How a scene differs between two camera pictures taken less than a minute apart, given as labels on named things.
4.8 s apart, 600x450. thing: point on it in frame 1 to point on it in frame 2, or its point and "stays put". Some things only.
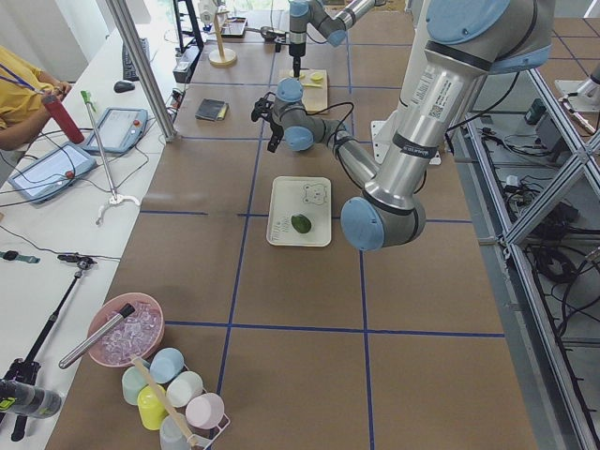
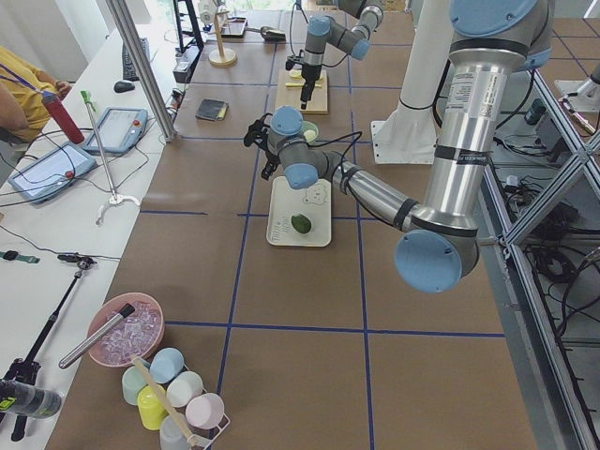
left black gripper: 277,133 to 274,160
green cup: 131,382 stays put
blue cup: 165,365 stays put
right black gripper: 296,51 to 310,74
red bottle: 57,107 stays put
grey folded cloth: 212,110 stays put
